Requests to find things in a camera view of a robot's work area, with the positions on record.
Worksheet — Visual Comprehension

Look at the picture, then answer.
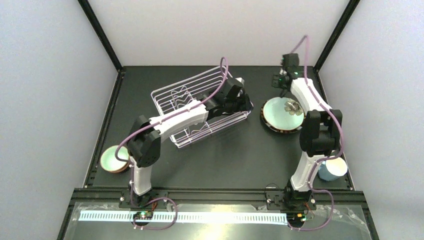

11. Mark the black right frame post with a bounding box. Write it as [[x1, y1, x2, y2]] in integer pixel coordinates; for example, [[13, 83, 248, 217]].
[[313, 0, 360, 72]]

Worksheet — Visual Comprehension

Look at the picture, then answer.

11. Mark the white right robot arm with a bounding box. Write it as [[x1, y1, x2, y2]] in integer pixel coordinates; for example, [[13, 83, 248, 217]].
[[271, 53, 343, 209]]

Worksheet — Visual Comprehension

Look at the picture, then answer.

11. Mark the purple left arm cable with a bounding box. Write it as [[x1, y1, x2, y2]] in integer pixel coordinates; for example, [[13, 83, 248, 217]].
[[114, 56, 230, 231]]

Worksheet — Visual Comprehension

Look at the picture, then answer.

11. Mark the black left frame post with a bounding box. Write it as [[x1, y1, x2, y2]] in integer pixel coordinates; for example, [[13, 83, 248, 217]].
[[77, 0, 123, 73]]

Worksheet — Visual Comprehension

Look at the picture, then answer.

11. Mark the mint green flower plate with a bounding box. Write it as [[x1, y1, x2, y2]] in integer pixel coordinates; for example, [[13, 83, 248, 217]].
[[262, 97, 305, 131]]

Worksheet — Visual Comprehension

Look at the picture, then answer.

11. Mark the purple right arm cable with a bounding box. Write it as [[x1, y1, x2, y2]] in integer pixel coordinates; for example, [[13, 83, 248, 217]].
[[289, 34, 345, 232]]

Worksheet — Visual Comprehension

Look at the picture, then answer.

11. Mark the blue ceramic mug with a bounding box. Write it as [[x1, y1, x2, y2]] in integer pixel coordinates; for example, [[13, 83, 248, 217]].
[[318, 157, 348, 182]]

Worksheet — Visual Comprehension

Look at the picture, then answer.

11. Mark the black frame post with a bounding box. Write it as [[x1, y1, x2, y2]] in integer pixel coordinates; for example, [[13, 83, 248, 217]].
[[313, 0, 360, 72], [77, 0, 123, 73]]

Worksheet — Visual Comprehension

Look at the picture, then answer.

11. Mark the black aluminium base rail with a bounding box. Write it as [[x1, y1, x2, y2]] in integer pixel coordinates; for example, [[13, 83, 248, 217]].
[[57, 186, 379, 240]]

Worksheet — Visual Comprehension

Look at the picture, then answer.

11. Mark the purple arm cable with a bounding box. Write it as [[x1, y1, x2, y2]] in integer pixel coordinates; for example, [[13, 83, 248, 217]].
[[114, 56, 230, 231], [289, 34, 345, 232]]

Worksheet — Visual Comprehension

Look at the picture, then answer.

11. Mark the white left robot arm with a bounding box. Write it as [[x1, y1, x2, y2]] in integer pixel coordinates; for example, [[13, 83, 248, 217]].
[[124, 77, 253, 207]]

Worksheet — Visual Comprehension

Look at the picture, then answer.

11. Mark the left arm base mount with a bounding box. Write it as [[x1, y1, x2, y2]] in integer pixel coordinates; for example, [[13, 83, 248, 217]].
[[119, 188, 176, 231]]

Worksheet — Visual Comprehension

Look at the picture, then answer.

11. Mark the mint green brown bowl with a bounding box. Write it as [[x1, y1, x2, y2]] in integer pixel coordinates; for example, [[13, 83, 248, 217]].
[[100, 145, 130, 173]]

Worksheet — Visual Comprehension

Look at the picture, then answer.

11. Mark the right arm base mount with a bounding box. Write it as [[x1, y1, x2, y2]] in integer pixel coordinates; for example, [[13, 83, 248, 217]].
[[264, 186, 317, 228]]

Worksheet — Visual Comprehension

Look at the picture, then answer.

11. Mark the white slotted cable duct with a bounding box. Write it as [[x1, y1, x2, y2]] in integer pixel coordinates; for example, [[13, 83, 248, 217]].
[[77, 210, 288, 225]]

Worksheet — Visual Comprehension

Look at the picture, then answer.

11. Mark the white wire dish rack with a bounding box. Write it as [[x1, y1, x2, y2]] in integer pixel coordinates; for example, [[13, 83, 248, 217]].
[[149, 66, 253, 148]]

